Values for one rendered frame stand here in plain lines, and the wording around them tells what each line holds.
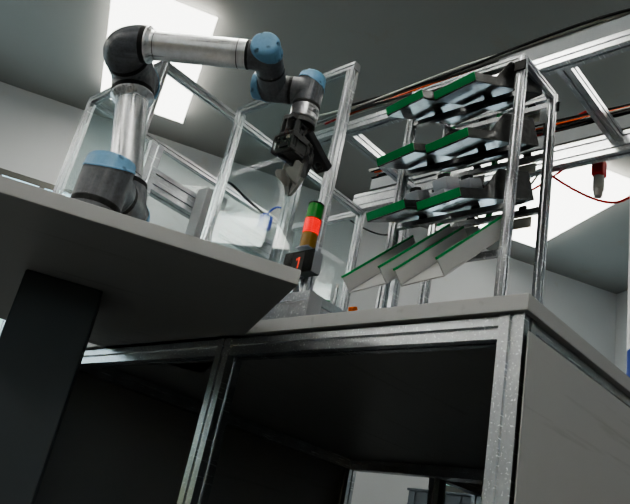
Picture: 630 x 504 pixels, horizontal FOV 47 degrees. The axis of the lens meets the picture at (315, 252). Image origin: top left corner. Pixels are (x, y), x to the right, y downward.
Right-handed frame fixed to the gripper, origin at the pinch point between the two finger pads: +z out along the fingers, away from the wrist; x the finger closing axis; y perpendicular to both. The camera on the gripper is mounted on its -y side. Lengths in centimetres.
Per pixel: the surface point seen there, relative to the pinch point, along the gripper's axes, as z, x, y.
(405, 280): 22.7, 30.7, -11.9
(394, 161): -11.7, 20.6, -13.0
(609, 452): 54, 70, -30
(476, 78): -28, 43, -11
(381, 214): 4.0, 20.3, -12.0
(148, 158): -49, -110, -18
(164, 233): 38, 24, 46
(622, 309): -178, -107, -507
